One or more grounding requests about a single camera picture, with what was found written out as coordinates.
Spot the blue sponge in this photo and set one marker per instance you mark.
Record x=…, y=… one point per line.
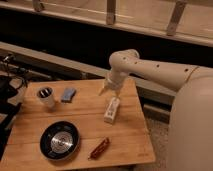
x=67, y=95

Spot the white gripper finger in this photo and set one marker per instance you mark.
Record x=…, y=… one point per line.
x=103, y=89
x=117, y=93

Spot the red-brown snack bar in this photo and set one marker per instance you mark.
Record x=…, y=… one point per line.
x=99, y=149

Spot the black ceramic bowl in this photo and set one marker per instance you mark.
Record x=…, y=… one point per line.
x=59, y=140

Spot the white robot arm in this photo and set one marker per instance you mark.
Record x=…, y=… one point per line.
x=190, y=136

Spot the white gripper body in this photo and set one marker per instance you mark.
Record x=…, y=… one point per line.
x=115, y=79

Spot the white plastic bottle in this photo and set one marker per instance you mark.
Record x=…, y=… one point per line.
x=111, y=111

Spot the wooden board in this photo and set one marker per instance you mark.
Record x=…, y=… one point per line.
x=129, y=137

